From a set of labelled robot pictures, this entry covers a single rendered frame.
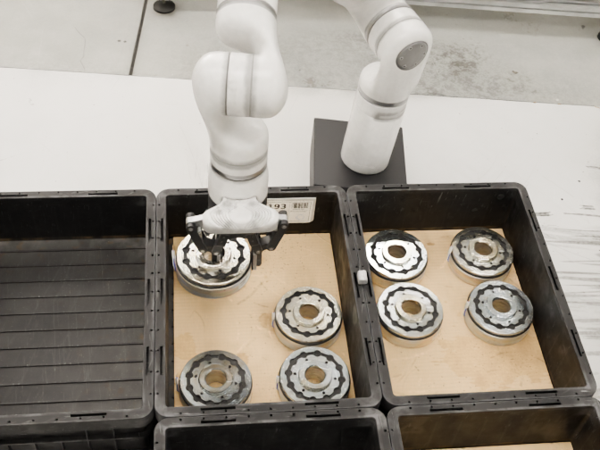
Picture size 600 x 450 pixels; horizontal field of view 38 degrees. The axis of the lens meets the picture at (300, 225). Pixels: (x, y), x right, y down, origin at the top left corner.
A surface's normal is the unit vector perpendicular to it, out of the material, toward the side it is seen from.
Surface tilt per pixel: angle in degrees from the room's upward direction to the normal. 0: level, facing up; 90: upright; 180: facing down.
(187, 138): 0
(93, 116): 0
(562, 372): 90
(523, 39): 0
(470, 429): 90
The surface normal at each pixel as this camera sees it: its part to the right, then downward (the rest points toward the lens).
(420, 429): 0.10, 0.76
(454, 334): 0.07, -0.65
